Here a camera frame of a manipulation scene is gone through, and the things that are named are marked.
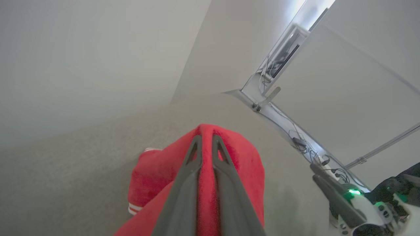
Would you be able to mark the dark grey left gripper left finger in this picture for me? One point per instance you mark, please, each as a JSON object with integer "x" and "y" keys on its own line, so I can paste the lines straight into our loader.
{"x": 183, "y": 196}

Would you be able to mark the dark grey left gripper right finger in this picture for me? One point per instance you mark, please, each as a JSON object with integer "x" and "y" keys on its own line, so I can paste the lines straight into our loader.
{"x": 233, "y": 203}

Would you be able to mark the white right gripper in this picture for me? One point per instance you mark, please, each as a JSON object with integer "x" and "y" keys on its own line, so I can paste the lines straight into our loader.
{"x": 374, "y": 213}

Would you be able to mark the red garment with white trim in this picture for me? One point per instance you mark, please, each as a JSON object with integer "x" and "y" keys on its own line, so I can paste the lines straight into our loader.
{"x": 157, "y": 173}

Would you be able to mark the white power strip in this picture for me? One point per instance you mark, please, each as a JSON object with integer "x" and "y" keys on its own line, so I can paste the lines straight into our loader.
{"x": 326, "y": 167}

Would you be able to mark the black power adapter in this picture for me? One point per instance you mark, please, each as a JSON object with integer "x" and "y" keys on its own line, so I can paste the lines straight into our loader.
{"x": 299, "y": 142}

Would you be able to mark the grey metal rod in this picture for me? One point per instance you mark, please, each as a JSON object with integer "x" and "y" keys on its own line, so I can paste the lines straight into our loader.
{"x": 382, "y": 147}

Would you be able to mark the black flat monitor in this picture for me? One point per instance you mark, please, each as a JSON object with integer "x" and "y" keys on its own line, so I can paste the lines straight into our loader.
{"x": 284, "y": 59}

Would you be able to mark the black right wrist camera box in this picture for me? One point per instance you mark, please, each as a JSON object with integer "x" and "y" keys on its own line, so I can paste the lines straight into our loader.
{"x": 393, "y": 185}

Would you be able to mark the grey metal bracket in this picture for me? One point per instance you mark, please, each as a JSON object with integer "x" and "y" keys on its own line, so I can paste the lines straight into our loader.
{"x": 267, "y": 99}

